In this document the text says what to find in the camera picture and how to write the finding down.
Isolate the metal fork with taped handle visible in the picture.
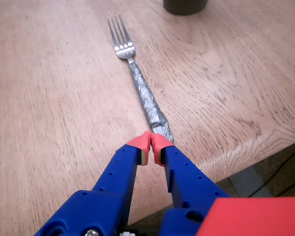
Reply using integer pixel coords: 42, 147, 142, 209
107, 15, 175, 145

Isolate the black floor cable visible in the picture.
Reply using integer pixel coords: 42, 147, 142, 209
245, 145, 295, 199

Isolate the gray floor cable cover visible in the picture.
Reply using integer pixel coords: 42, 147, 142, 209
229, 166, 273, 199

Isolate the red wrist camera mount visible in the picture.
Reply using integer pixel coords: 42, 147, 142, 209
195, 196, 295, 236

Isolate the gray NYU tumbler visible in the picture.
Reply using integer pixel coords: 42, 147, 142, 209
162, 0, 209, 16

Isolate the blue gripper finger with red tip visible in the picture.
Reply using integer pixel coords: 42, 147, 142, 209
92, 131, 152, 197
151, 133, 231, 236

